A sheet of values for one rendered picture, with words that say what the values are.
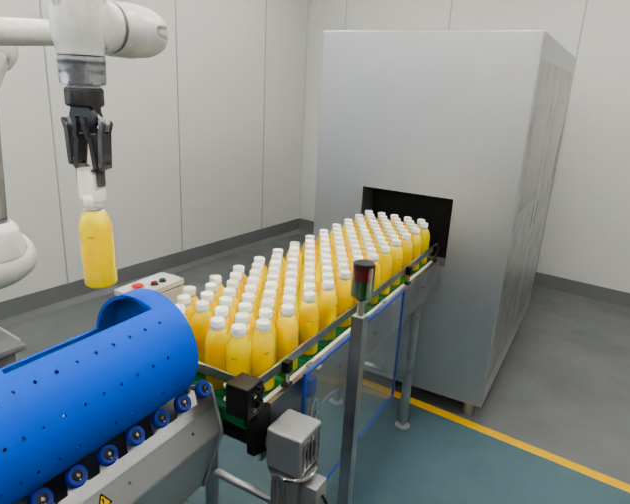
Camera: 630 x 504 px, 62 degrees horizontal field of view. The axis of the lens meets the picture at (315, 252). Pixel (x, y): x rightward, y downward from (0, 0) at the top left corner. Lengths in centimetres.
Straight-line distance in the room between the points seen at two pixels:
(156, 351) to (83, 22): 67
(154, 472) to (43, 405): 38
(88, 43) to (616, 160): 448
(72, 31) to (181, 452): 95
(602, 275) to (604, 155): 104
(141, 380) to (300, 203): 537
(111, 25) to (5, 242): 80
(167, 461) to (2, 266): 77
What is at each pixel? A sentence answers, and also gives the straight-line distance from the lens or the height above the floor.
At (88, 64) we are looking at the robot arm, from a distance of 116.
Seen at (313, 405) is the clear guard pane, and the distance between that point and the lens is 163.
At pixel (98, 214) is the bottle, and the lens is 122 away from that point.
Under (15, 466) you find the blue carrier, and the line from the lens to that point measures 106.
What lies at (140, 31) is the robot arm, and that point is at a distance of 125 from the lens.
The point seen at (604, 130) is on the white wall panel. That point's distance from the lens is 508.
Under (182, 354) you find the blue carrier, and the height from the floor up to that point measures 112.
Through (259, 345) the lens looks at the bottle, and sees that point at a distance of 145.
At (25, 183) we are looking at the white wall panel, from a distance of 422.
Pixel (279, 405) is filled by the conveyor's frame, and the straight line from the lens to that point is 153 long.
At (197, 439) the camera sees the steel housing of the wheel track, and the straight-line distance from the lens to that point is 143.
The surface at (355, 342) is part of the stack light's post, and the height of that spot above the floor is 102.
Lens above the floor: 173
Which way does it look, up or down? 18 degrees down
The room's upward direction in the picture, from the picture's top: 3 degrees clockwise
